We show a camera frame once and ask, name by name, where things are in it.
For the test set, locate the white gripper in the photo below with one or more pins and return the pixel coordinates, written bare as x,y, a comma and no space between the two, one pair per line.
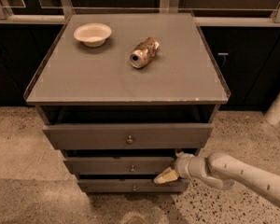
181,165

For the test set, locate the grey drawer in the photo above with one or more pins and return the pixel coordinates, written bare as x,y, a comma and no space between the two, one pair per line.
128,136
118,165
130,185

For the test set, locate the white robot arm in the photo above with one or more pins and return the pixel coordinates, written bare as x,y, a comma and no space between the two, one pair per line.
220,171

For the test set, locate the grey drawer cabinet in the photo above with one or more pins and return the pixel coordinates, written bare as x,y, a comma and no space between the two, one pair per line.
77,84

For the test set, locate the grey bottom drawer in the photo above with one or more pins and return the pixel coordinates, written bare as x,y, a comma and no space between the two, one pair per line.
130,185

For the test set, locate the grey top drawer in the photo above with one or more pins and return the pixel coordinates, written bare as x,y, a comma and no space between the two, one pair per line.
128,136

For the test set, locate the crushed soda can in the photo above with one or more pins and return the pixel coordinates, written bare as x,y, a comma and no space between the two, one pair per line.
144,53

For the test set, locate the dark background cabinets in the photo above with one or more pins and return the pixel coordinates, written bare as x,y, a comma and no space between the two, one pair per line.
248,58

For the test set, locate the white paper bowl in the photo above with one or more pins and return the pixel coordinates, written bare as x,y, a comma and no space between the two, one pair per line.
92,34

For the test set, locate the white cylindrical post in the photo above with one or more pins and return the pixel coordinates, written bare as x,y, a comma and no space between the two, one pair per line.
272,115

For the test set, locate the metal shelf rail frame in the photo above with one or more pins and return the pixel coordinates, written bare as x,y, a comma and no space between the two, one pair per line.
246,13

